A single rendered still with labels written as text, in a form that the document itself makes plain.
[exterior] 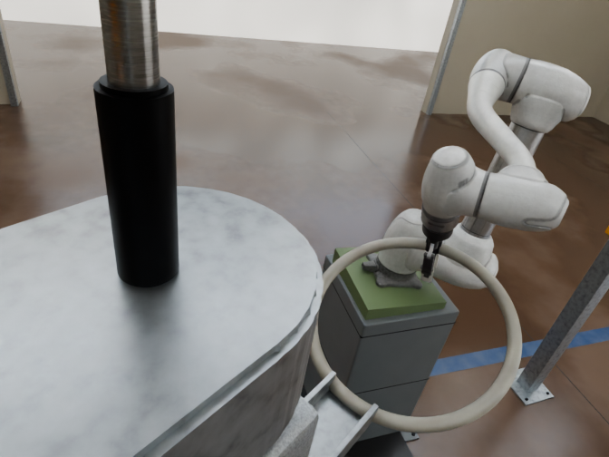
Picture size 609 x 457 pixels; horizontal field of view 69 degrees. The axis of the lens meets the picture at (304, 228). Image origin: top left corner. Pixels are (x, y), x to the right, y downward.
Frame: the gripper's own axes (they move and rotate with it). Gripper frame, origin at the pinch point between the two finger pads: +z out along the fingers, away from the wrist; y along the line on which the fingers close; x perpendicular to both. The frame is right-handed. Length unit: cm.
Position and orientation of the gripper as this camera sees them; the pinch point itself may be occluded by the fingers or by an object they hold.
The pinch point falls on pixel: (430, 267)
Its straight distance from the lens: 129.5
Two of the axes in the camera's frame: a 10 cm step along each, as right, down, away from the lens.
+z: 1.1, 6.3, 7.7
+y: -4.3, 7.3, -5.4
